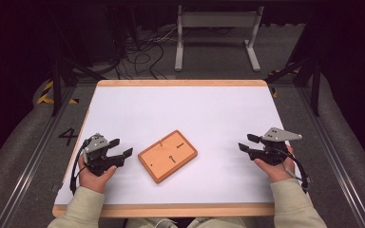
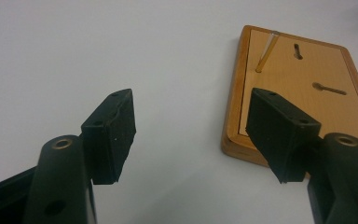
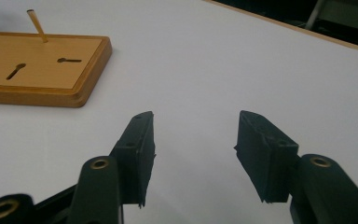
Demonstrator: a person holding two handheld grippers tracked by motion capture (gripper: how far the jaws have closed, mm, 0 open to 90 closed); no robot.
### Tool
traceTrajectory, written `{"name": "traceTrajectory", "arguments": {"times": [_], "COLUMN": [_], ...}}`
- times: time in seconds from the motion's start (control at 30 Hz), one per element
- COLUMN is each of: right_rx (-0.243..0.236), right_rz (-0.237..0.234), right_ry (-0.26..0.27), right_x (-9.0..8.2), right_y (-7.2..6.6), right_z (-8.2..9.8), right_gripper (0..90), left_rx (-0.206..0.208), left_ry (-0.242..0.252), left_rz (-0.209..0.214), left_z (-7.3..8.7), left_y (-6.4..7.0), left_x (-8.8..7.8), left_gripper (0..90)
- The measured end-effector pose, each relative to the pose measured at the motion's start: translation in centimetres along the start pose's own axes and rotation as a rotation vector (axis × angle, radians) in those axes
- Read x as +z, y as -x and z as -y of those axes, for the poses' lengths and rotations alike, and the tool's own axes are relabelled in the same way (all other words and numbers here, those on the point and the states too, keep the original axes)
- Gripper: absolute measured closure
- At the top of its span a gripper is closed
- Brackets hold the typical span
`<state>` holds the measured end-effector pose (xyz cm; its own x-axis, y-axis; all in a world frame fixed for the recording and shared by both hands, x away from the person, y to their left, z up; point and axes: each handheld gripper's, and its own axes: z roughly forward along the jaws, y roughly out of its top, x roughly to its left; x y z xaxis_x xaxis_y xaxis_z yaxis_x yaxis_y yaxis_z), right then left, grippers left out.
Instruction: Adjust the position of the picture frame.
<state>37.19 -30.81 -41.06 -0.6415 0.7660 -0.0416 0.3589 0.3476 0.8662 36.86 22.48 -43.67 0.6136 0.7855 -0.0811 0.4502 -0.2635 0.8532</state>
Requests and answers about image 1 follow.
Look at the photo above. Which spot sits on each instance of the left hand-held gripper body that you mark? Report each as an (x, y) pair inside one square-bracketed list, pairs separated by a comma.
[(96, 144)]

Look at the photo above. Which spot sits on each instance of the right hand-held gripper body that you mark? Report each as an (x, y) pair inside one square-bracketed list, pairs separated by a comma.
[(277, 135)]

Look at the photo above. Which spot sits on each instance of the wooden picture frame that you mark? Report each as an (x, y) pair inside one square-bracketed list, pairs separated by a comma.
[(161, 163)]

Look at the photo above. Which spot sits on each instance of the person's right hand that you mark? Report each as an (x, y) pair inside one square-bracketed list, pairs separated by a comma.
[(277, 172)]

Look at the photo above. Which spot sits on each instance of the person's left hand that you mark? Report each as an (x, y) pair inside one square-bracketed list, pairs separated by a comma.
[(92, 182)]

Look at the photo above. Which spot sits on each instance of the yellow black hazard tape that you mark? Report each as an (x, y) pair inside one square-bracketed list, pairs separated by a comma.
[(46, 95), (275, 93)]

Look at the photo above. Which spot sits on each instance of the black metal stand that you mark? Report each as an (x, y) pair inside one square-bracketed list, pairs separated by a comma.
[(56, 85), (314, 88)]

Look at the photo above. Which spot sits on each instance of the white table sheet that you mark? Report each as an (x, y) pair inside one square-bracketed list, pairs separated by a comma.
[(183, 107)]

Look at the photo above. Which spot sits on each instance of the person's lap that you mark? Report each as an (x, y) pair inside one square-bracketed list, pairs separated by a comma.
[(209, 223)]

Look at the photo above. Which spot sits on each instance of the white metal stand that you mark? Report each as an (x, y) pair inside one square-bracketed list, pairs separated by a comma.
[(217, 19)]

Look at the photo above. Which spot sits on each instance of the aluminium floor rail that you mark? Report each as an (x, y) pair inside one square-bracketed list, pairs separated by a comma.
[(31, 158), (332, 158)]

